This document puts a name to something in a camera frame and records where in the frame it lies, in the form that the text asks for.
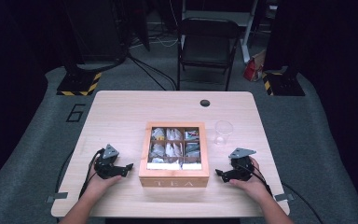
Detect white floor cable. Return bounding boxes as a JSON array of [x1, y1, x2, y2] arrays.
[[130, 35, 181, 49]]

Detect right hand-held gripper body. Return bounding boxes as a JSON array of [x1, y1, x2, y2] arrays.
[[228, 147, 257, 182]]

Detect wooden tea box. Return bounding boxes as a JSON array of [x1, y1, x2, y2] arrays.
[[138, 120, 211, 189]]

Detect clear plastic cup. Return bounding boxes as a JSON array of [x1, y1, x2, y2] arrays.
[[213, 119, 234, 147]]

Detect person's left hand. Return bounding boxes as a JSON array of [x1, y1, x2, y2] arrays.
[[86, 157, 123, 196]]

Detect right hand-held gripper cable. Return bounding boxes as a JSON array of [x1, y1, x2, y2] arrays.
[[246, 161, 324, 224]]

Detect grey tape strip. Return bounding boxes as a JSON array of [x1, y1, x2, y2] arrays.
[[274, 192, 295, 203], [45, 191, 69, 204]]

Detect left hand-held gripper cable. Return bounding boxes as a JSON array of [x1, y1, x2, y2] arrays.
[[55, 147, 105, 200]]

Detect hand-held gripper cable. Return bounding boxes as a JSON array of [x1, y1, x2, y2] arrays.
[[55, 147, 105, 200], [246, 161, 324, 224]]

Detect black equipment cabinet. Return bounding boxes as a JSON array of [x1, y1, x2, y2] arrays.
[[64, 0, 152, 64]]

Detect heap of tea bags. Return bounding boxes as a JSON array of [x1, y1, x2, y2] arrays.
[[148, 127, 201, 171]]

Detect black curtain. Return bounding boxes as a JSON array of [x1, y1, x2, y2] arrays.
[[0, 0, 66, 195], [262, 0, 358, 218]]

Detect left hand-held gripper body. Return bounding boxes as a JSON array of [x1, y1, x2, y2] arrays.
[[93, 143, 121, 180]]

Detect black folding chair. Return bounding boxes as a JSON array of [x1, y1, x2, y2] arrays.
[[176, 17, 242, 91]]

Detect person's right hand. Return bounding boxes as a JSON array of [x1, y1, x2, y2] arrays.
[[228, 157, 272, 201]]

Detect striped black stand base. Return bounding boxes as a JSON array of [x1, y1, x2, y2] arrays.
[[261, 69, 306, 97], [56, 70, 103, 97]]

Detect black floor cables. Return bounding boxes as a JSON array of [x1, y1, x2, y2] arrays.
[[126, 51, 179, 91]]

